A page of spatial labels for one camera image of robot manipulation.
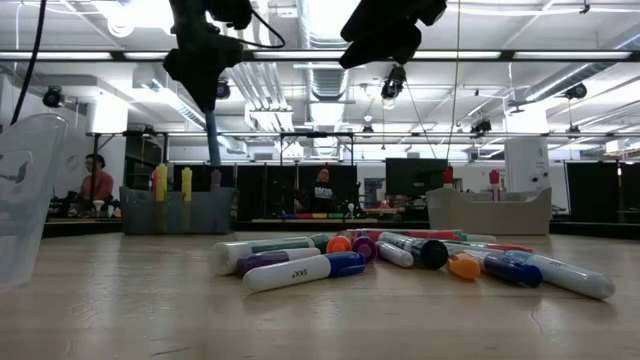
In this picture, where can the teal Sharpie highlighter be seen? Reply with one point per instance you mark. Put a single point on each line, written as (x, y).
(459, 235)

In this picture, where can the green Expo dry-erase marker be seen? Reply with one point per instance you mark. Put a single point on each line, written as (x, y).
(432, 253)
(250, 250)

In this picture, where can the pink Sharpie highlighter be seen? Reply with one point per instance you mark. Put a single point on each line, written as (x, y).
(153, 187)

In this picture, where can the clear plastic bin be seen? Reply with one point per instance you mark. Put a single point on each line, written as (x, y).
(30, 200)

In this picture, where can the purple cap white marker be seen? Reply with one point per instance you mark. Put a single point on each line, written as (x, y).
(265, 260)

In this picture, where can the yellow Sharpie highlighter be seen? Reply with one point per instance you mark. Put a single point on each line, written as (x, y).
(186, 182)
(161, 182)

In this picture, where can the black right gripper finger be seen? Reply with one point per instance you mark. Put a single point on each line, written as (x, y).
(380, 47)

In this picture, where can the light grey plastic bin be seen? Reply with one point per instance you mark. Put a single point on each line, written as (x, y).
(490, 215)

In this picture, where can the black ceiling spotlight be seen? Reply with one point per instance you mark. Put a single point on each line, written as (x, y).
(481, 126)
(224, 91)
(52, 96)
(394, 82)
(576, 91)

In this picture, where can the blue Sharpie highlighter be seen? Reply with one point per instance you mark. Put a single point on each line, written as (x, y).
(213, 140)

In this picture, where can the black monitor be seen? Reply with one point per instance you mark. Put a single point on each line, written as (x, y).
(417, 177)

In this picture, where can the coloured toy blocks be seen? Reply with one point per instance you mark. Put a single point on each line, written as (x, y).
(312, 216)

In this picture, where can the orange Expo dry-erase marker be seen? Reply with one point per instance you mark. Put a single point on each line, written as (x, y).
(339, 244)

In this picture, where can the white cylindrical machine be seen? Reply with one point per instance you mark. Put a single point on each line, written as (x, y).
(525, 165)

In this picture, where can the black partition panel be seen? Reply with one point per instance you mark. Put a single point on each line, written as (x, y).
(265, 190)
(595, 192)

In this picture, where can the orange cap white marker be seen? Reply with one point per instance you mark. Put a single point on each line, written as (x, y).
(465, 266)

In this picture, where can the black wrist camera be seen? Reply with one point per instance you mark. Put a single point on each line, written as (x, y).
(230, 12)

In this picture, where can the person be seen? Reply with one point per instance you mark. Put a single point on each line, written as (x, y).
(97, 182)
(320, 192)

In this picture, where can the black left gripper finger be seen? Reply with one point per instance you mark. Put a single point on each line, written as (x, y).
(207, 95)

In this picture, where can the purple Sharpie highlighter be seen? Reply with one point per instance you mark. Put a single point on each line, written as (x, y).
(365, 248)
(215, 180)

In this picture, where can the dark grey plastic bin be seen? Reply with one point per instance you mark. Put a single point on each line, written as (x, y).
(200, 217)

